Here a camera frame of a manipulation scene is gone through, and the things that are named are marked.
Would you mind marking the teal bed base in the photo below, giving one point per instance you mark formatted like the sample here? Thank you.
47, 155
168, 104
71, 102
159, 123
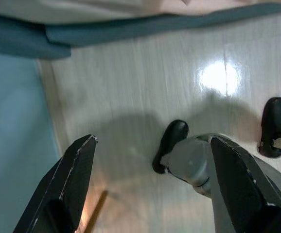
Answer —
155, 29

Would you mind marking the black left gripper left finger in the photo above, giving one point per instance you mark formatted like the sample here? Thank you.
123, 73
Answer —
65, 184

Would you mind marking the grey left robot leg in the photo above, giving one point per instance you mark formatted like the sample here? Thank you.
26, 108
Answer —
186, 162

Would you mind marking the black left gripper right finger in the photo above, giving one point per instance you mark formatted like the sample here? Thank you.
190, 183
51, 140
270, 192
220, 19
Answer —
237, 184

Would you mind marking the bed with beige sheet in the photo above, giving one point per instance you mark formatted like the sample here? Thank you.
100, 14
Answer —
57, 9

